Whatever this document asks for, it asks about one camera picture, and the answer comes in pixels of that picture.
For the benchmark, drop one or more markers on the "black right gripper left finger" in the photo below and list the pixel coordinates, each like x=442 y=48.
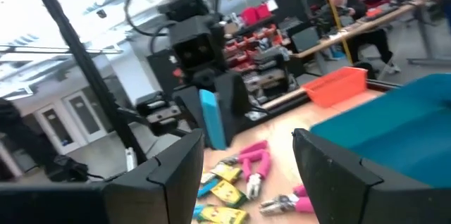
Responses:
x=158 y=196

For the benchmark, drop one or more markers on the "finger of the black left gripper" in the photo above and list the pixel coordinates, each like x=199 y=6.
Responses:
x=192 y=107
x=234 y=107

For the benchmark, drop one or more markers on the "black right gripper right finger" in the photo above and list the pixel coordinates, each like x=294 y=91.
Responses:
x=338 y=196

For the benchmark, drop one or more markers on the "yellow green Crayola crayon box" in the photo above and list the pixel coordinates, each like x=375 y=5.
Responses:
x=227 y=173
x=229 y=194

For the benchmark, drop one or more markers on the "black idle robot arm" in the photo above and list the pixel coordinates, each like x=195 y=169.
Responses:
x=21 y=136

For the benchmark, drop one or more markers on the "grey parts bin rack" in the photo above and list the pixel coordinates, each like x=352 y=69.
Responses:
x=267 y=76

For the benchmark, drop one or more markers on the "orange small parts bin rack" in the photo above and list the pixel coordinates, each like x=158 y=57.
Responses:
x=243 y=46

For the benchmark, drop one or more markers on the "blue plastic tray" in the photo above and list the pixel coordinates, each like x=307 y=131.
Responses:
x=394 y=129

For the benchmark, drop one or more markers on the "grey laptop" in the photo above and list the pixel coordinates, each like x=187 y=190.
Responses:
x=306 y=39

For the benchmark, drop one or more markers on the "orange mesh plastic basket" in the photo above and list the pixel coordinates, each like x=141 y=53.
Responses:
x=334 y=86

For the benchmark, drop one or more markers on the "white glazed double door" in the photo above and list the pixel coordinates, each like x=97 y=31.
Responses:
x=84 y=115

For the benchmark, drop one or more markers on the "long wooden work desk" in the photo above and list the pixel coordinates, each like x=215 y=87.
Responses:
x=352 y=28

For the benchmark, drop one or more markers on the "person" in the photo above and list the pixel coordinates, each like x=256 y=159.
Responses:
x=347 y=5

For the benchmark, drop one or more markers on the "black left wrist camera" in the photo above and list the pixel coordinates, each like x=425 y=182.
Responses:
x=192 y=51

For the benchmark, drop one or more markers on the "silver frame bracket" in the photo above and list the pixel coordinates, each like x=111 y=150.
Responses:
x=130 y=158

